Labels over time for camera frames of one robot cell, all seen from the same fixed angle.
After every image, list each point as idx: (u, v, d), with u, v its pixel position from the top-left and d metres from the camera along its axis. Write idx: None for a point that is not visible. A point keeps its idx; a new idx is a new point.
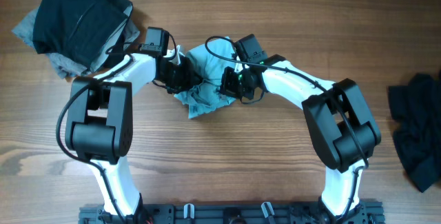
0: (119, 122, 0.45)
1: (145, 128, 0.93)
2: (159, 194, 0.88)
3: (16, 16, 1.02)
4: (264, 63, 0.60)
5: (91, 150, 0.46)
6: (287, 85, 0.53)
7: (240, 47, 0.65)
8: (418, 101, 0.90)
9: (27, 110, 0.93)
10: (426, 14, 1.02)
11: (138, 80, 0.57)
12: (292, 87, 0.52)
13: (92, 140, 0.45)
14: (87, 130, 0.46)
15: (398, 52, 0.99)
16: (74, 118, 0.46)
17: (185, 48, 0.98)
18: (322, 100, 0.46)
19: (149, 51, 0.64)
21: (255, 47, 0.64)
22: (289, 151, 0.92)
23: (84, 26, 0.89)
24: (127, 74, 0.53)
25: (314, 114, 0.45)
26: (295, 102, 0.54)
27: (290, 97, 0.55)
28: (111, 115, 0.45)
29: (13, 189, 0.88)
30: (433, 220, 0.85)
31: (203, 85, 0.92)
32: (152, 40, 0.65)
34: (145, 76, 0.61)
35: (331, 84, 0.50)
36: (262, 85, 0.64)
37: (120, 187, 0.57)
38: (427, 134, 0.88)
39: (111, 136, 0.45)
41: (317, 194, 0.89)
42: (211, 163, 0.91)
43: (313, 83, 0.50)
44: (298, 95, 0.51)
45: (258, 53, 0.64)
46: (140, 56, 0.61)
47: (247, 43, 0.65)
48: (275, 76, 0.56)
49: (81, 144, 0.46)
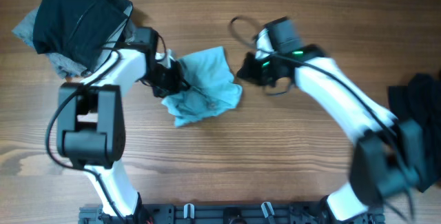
0: (110, 128, 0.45)
1: (145, 128, 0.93)
2: (159, 194, 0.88)
3: (17, 16, 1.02)
4: (301, 54, 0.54)
5: (85, 157, 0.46)
6: (335, 98, 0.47)
7: (269, 28, 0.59)
8: (417, 102, 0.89)
9: (27, 110, 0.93)
10: (426, 14, 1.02)
11: (126, 78, 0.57)
12: (342, 104, 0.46)
13: (85, 147, 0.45)
14: (79, 137, 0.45)
15: (398, 52, 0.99)
16: (64, 126, 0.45)
17: (185, 48, 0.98)
18: (377, 138, 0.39)
19: (130, 48, 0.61)
21: (288, 34, 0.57)
22: (289, 151, 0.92)
23: (84, 25, 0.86)
24: (116, 74, 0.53)
25: (369, 154, 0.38)
26: (339, 117, 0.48)
27: (333, 109, 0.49)
28: (101, 121, 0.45)
29: (13, 189, 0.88)
30: (433, 220, 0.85)
31: (190, 93, 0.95)
32: (142, 37, 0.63)
34: (134, 72, 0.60)
35: (391, 118, 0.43)
36: (293, 78, 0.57)
37: (117, 189, 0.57)
38: (427, 133, 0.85)
39: (104, 141, 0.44)
41: (317, 194, 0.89)
42: (211, 162, 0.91)
43: (370, 111, 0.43)
44: (344, 116, 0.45)
45: (291, 39, 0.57)
46: (129, 52, 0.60)
47: (279, 26, 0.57)
48: (320, 80, 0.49)
49: (74, 151, 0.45)
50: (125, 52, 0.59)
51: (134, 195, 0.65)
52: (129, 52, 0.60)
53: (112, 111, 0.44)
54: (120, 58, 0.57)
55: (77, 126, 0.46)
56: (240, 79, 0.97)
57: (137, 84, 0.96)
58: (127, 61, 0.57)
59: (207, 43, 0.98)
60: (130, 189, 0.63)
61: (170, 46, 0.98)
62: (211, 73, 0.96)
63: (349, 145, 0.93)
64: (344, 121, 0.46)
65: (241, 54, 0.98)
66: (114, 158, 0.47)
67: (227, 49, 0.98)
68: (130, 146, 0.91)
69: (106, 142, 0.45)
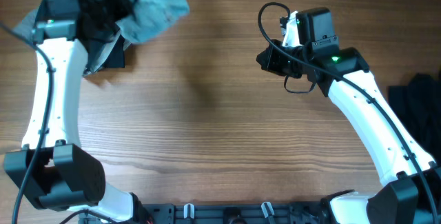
0: (81, 186, 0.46)
1: (144, 128, 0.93)
2: (158, 194, 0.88)
3: (17, 15, 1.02)
4: (340, 58, 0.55)
5: (67, 205, 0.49)
6: (373, 129, 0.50)
7: (306, 21, 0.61)
8: (418, 102, 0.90)
9: (27, 110, 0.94)
10: (426, 14, 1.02)
11: (73, 84, 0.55)
12: (378, 138, 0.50)
13: (63, 202, 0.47)
14: (54, 197, 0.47)
15: (398, 52, 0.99)
16: (34, 194, 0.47)
17: (185, 48, 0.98)
18: (411, 185, 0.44)
19: (65, 12, 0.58)
21: (326, 28, 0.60)
22: (289, 151, 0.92)
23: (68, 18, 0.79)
24: (59, 98, 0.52)
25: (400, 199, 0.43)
26: (370, 144, 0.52)
27: (366, 135, 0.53)
28: (69, 184, 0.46)
29: (13, 189, 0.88)
30: None
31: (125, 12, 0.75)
32: None
34: (78, 63, 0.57)
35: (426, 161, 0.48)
36: (323, 83, 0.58)
37: (112, 211, 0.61)
38: (428, 133, 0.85)
39: (80, 197, 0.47)
41: (317, 194, 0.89)
42: (211, 162, 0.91)
43: (407, 155, 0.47)
44: (380, 149, 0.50)
45: (329, 37, 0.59)
46: (54, 32, 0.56)
47: (318, 18, 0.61)
48: (359, 104, 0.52)
49: (53, 205, 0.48)
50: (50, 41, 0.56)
51: (127, 200, 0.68)
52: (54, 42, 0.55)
53: (77, 175, 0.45)
54: (52, 70, 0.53)
55: (46, 188, 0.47)
56: (240, 79, 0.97)
57: (136, 84, 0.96)
58: (60, 34, 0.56)
59: (207, 43, 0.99)
60: (122, 198, 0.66)
61: (171, 47, 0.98)
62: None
63: (349, 145, 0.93)
64: (375, 149, 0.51)
65: (241, 54, 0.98)
66: (98, 198, 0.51)
67: (227, 49, 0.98)
68: (130, 146, 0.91)
69: (86, 193, 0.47)
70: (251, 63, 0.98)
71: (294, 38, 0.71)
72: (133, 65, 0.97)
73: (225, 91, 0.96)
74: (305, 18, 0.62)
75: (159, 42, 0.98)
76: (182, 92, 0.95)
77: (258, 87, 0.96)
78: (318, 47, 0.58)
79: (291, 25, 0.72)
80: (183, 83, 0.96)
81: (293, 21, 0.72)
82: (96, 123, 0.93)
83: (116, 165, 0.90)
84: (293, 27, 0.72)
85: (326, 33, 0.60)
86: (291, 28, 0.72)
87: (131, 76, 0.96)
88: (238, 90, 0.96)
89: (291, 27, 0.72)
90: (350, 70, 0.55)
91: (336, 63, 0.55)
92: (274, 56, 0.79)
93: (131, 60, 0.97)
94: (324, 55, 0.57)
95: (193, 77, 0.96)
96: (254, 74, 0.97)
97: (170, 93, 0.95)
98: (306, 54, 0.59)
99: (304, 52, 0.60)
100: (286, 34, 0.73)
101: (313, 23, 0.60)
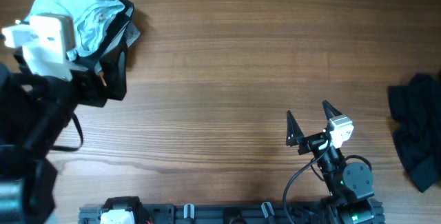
0: None
1: (144, 128, 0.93)
2: (158, 194, 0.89)
3: (16, 16, 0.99)
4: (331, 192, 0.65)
5: None
6: None
7: (347, 176, 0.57)
8: (418, 103, 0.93)
9: None
10: (426, 14, 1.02)
11: None
12: None
13: None
14: None
15: (397, 53, 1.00)
16: None
17: (185, 48, 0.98)
18: None
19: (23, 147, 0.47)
21: (360, 182, 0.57)
22: (289, 151, 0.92)
23: (80, 21, 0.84)
24: None
25: None
26: None
27: None
28: None
29: None
30: (433, 220, 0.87)
31: (84, 18, 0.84)
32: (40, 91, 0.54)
34: None
35: None
36: (323, 200, 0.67)
37: None
38: (427, 133, 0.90)
39: None
41: (317, 194, 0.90)
42: (212, 162, 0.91)
43: None
44: None
45: (369, 181, 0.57)
46: (31, 29, 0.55)
47: (346, 168, 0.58)
48: None
49: None
50: (8, 39, 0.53)
51: (129, 220, 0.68)
52: (41, 22, 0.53)
53: None
54: None
55: None
56: (239, 78, 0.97)
57: (136, 85, 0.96)
58: (64, 56, 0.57)
59: (207, 43, 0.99)
60: None
61: (171, 46, 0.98)
62: None
63: (351, 145, 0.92)
64: None
65: (241, 55, 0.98)
66: None
67: (227, 49, 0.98)
68: (130, 146, 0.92)
69: None
70: (251, 63, 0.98)
71: (334, 141, 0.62)
72: (134, 64, 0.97)
73: (225, 91, 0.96)
74: (345, 176, 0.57)
75: (159, 42, 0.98)
76: (182, 92, 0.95)
77: (258, 87, 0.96)
78: (335, 187, 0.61)
79: (335, 127, 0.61)
80: (184, 83, 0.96)
81: (344, 133, 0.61)
82: (96, 123, 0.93)
83: (115, 165, 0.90)
84: (343, 131, 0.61)
85: (357, 187, 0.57)
86: (334, 137, 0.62)
87: (131, 76, 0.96)
88: (238, 90, 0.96)
89: (338, 133, 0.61)
90: (346, 206, 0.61)
91: (352, 214, 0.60)
92: (291, 146, 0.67)
93: (131, 60, 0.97)
94: (342, 189, 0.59)
95: (193, 76, 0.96)
96: (254, 74, 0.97)
97: (170, 94, 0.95)
98: (332, 185, 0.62)
99: (333, 181, 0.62)
100: (342, 140, 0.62)
101: (355, 176, 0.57)
